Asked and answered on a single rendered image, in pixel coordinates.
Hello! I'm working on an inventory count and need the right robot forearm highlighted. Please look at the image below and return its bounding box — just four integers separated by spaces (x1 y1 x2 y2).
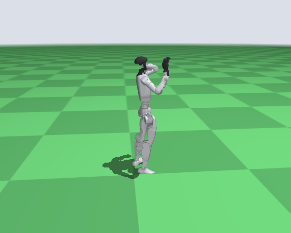
155 72 170 93

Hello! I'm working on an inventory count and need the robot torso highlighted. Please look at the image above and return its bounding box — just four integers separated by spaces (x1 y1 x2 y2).
136 72 151 118

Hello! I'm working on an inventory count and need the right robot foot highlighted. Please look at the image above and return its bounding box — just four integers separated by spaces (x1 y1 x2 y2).
137 167 155 174

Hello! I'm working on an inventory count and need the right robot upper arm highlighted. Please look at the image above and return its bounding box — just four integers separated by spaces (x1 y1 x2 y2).
140 76 162 95

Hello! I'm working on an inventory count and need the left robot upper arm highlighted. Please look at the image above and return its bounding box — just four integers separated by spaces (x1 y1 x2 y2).
144 65 158 76

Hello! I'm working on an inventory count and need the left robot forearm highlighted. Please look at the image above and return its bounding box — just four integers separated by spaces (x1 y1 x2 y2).
142 63 153 72

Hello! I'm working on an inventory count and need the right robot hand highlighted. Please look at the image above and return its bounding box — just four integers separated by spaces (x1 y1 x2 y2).
162 57 171 76

